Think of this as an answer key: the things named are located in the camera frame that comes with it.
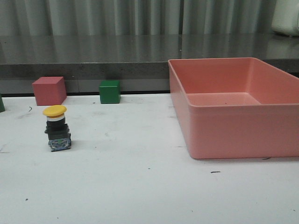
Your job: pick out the yellow push button switch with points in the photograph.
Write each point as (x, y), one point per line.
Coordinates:
(57, 129)

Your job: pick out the green cube right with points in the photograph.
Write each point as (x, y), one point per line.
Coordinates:
(109, 91)

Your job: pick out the green cube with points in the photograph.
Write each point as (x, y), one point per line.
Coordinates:
(109, 91)
(2, 107)

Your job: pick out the grey stone counter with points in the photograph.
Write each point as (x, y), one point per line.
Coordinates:
(139, 62)

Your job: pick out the pink plastic bin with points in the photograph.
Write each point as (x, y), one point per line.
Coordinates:
(235, 108)

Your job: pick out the pink cube middle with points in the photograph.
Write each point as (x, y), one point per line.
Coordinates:
(49, 91)

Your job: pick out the green cube left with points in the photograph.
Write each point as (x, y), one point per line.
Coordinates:
(2, 107)

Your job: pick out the grey curtain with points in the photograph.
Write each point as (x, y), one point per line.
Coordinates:
(134, 17)

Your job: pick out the white appliance on counter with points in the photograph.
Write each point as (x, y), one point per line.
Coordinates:
(285, 19)

